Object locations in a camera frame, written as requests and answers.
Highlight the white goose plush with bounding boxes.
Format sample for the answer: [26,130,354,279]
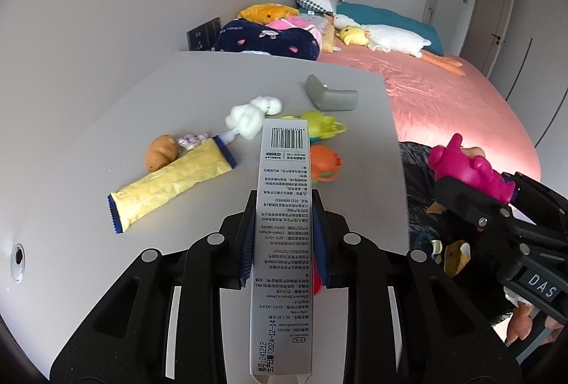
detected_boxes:
[333,14,465,76]

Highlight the desk cable grommet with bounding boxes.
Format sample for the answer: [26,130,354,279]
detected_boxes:
[10,244,26,283]

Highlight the black trash bag bin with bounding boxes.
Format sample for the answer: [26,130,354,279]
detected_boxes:
[399,142,514,324]

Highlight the red small object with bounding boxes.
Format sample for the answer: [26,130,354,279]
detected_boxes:
[312,255,322,296]

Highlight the navy patterned blanket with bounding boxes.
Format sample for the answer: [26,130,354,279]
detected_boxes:
[212,19,321,61]

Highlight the green plastic toy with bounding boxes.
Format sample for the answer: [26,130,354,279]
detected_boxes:
[282,110,346,143]

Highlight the pink folded clothes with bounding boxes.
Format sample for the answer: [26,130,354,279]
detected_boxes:
[268,14,335,53]

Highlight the magenta plastic toy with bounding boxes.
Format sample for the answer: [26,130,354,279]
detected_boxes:
[428,133,516,204]

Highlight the grey corner holder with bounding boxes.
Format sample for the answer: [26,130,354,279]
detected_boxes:
[304,75,358,112]

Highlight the yellow duck plush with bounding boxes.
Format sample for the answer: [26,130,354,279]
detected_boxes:
[338,26,370,46]

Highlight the orange paper cone cup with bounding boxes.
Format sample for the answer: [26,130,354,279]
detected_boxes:
[444,240,471,278]

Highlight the silver long carton box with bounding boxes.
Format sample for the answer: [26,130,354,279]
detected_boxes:
[249,119,313,383]

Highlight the white crumpled tissue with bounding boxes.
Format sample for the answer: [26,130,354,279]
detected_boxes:
[503,287,533,307]

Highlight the small purple white trinket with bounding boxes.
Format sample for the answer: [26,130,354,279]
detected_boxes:
[176,133,209,152]

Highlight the dark teal paper cup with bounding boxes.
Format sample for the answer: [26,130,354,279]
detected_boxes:
[430,239,444,264]

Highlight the right hand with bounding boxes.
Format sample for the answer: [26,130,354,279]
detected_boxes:
[506,302,563,345]

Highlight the orange plastic toy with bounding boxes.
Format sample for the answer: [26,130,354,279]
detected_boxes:
[310,144,343,184]

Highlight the black wall socket panel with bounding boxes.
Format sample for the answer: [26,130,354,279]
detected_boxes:
[186,18,222,51]

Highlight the pink bed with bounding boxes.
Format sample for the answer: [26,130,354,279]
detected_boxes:
[319,42,541,180]

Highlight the yellow blue snack wrapper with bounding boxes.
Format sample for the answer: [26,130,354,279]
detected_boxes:
[107,136,237,234]

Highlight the brown plush toy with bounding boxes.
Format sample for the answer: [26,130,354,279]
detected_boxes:
[145,135,180,172]

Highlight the orange yellow plush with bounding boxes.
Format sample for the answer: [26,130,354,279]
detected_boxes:
[236,3,299,24]

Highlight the teal pillow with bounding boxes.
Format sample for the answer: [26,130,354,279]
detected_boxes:
[336,1,445,56]

